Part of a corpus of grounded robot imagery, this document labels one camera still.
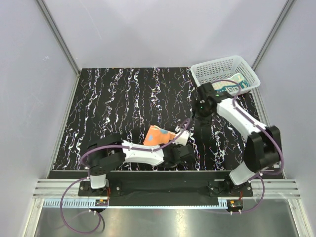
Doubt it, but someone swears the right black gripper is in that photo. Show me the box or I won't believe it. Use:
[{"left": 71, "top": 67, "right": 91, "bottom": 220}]
[{"left": 188, "top": 100, "right": 213, "bottom": 128}]

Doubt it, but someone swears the rabbit print towel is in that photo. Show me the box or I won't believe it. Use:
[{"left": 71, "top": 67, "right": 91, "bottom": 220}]
[{"left": 212, "top": 73, "right": 250, "bottom": 94}]

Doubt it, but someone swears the orange dotted checkered towel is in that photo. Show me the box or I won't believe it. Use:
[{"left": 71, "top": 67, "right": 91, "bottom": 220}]
[{"left": 143, "top": 125, "right": 175, "bottom": 146}]

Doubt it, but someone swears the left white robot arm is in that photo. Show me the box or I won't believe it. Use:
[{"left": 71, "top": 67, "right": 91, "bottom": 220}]
[{"left": 80, "top": 133, "right": 195, "bottom": 196}]

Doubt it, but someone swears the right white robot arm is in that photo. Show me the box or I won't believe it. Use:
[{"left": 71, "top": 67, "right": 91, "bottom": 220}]
[{"left": 193, "top": 83, "right": 284, "bottom": 196}]

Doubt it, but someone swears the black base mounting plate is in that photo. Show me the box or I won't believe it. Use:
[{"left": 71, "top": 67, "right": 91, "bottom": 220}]
[{"left": 79, "top": 171, "right": 253, "bottom": 198}]

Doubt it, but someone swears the white plastic mesh basket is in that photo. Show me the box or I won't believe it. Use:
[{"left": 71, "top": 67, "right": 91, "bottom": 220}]
[{"left": 190, "top": 55, "right": 261, "bottom": 94}]

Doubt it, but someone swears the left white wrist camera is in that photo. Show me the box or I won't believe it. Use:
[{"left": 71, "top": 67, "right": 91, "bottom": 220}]
[{"left": 174, "top": 126, "right": 189, "bottom": 146}]

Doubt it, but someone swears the aluminium frame rail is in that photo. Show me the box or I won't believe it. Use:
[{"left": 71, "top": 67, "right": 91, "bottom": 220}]
[{"left": 33, "top": 179, "right": 300, "bottom": 209}]

